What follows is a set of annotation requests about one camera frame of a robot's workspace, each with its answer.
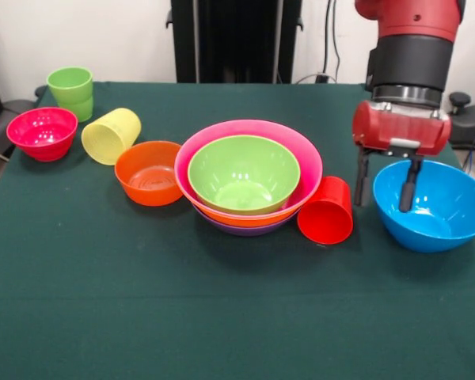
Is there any large orange bowl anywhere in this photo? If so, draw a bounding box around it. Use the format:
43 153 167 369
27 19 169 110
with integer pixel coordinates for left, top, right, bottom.
184 196 298 230

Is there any blue bowl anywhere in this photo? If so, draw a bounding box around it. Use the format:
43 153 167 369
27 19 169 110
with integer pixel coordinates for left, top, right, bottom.
372 159 475 254

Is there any small orange-red bowl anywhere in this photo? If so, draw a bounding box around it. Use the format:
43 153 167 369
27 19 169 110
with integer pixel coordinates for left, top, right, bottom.
113 140 185 207

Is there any yellow cup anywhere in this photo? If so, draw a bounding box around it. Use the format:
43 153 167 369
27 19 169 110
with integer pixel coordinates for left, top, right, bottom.
81 107 143 166

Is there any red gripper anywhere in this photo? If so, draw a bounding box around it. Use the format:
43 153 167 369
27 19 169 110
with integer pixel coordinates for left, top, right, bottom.
351 100 453 214

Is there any light green bowl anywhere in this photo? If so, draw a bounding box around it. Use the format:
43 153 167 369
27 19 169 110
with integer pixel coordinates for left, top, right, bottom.
187 135 302 217

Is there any small crimson bowl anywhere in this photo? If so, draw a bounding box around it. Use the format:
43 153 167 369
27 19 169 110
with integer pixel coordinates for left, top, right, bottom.
6 106 79 163

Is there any red cup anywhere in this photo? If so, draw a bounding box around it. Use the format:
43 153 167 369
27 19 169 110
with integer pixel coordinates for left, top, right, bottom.
296 176 354 245

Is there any purple bowl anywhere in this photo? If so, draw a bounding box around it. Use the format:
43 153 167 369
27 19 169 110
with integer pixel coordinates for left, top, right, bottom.
196 208 291 238

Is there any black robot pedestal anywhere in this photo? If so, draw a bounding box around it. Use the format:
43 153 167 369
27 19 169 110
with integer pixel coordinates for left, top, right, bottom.
165 0 306 85

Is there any dark green tablecloth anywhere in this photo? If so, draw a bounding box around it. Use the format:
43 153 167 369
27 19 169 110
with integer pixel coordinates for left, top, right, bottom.
0 81 475 380

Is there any large pink bowl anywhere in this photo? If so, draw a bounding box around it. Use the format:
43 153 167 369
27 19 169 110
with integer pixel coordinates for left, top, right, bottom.
173 118 325 222

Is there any green cup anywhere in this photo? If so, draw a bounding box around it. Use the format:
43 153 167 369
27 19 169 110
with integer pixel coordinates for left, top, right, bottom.
46 66 94 123

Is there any grey pedestal foot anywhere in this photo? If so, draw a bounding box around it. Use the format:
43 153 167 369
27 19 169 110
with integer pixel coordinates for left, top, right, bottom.
0 98 36 155
443 92 475 148

